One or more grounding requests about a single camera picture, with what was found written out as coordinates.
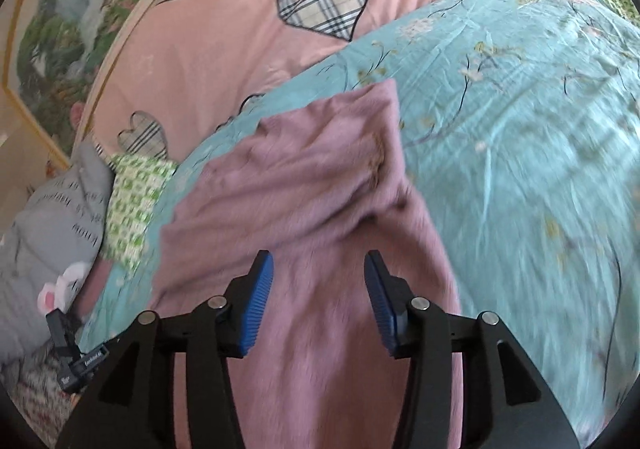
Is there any grey printed pillow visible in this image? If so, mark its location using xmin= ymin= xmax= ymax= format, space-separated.
xmin=0 ymin=141 xmax=116 ymax=370

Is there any pink knitted sweater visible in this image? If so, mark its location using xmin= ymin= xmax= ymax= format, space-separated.
xmin=150 ymin=78 xmax=463 ymax=449

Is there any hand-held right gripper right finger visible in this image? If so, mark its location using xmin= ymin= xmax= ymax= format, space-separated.
xmin=363 ymin=249 xmax=581 ymax=449

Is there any floral patterned cloth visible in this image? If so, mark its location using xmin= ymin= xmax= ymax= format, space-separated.
xmin=7 ymin=356 xmax=83 ymax=432

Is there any mauve cloth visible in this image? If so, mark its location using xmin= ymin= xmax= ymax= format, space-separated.
xmin=81 ymin=256 xmax=115 ymax=317

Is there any framed landscape wall picture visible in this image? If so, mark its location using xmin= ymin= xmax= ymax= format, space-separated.
xmin=0 ymin=0 xmax=231 ymax=164

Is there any pink quilt with plaid hearts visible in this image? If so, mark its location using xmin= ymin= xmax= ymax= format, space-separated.
xmin=75 ymin=0 xmax=561 ymax=164

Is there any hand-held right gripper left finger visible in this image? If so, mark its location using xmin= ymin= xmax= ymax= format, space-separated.
xmin=55 ymin=249 xmax=276 ymax=449

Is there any teal floral blanket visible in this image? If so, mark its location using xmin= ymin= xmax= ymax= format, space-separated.
xmin=80 ymin=0 xmax=640 ymax=449

